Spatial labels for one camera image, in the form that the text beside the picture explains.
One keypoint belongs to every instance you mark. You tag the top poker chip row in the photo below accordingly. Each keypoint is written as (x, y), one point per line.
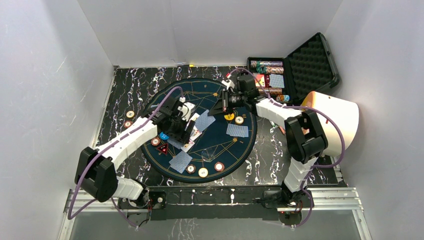
(263, 64)

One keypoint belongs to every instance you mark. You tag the cream chip off mat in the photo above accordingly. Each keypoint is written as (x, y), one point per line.
(130, 114)

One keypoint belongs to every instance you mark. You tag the white cylindrical drum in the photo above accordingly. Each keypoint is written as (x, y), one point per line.
(344, 113)

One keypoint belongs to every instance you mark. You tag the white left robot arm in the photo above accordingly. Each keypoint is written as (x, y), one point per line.
(97, 167)

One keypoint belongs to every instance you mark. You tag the orange marker pen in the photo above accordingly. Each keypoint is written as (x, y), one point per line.
(282, 130)

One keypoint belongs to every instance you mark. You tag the cream chip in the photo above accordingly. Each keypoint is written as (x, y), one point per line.
(203, 172)
(239, 120)

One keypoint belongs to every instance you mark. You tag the clear plastic dealer button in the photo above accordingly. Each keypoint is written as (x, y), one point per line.
(208, 154)

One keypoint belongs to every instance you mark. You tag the face-up diamonds card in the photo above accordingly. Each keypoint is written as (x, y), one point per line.
(186, 147)

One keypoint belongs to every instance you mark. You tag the face-up king card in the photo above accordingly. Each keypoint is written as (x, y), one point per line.
(195, 133)

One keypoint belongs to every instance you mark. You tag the poker chip row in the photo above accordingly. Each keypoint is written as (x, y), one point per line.
(270, 70)
(272, 91)
(263, 64)

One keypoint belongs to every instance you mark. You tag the red chip off mat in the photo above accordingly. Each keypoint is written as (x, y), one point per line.
(128, 124)

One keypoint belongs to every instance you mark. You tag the red triangle marker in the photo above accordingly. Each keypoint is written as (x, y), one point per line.
(163, 149)

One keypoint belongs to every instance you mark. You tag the black foam-lined carrying case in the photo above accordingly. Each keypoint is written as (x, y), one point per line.
(310, 67)

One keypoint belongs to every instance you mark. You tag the short poker chip stack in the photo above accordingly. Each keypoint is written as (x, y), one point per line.
(283, 98)

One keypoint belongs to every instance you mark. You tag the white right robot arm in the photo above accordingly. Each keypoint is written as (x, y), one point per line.
(305, 137)

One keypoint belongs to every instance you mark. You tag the yellow big blind button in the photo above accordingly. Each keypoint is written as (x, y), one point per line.
(229, 117)

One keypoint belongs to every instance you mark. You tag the aluminium mounting rail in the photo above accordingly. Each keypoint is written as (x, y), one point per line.
(223, 213)

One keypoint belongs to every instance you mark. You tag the face-down burn card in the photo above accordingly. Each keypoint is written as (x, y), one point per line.
(204, 121)

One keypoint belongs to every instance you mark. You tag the red poker chip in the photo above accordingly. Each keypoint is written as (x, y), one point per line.
(156, 141)

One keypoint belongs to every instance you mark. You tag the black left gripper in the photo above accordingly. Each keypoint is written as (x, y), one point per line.
(180, 129)

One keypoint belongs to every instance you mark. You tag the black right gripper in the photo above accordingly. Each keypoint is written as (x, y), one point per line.
(222, 104)

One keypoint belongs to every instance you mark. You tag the red card deck box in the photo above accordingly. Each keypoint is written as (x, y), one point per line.
(260, 80)

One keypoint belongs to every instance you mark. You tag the blue card deck in case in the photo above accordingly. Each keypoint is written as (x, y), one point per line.
(276, 81)

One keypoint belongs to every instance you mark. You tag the blue small blind button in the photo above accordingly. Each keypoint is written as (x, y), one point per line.
(163, 136)

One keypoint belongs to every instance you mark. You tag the dealt card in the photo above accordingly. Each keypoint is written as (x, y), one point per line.
(180, 161)
(235, 130)

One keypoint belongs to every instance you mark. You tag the round blue poker mat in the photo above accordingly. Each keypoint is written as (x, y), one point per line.
(230, 150)

